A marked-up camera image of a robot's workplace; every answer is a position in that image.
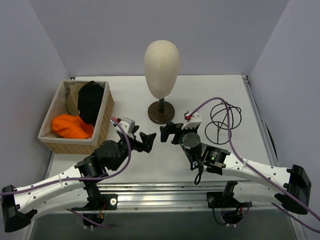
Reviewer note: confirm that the cream mannequin head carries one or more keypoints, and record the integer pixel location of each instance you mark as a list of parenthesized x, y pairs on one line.
[(161, 67)]

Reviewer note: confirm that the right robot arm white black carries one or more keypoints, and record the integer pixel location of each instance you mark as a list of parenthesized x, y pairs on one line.
[(289, 187)]

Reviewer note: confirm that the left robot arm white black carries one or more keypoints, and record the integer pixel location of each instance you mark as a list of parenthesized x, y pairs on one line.
[(74, 188)]

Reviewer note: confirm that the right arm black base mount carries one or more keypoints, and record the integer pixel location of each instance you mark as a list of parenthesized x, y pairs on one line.
[(226, 198)]

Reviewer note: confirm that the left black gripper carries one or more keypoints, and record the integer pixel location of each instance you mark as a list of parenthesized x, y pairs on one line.
[(139, 143)]

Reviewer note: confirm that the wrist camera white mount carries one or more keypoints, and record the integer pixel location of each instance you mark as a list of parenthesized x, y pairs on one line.
[(192, 121), (127, 125)]

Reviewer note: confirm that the beige cap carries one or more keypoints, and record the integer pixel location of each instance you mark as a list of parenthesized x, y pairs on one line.
[(72, 98)]

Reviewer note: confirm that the orange cap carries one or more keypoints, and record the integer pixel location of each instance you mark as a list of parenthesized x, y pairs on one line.
[(71, 127)]

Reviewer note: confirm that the wicker basket with liner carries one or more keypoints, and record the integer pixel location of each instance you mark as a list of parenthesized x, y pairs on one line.
[(58, 106)]

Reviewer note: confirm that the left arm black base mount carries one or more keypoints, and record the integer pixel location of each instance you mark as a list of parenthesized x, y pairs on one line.
[(106, 202)]

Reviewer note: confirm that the dark wooden mannequin stand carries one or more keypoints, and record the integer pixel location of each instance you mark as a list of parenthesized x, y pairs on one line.
[(161, 112)]

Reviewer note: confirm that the black baseball cap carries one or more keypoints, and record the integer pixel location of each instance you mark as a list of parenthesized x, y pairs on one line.
[(89, 102)]

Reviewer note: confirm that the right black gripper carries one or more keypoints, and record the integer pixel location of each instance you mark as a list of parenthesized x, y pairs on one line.
[(173, 133)]

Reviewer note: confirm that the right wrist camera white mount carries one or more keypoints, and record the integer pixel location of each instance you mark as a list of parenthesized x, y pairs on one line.
[(192, 121)]

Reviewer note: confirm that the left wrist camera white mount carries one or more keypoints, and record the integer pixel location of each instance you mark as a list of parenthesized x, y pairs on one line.
[(127, 125)]

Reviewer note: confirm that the aluminium rail frame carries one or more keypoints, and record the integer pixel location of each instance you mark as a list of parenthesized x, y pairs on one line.
[(157, 198)]

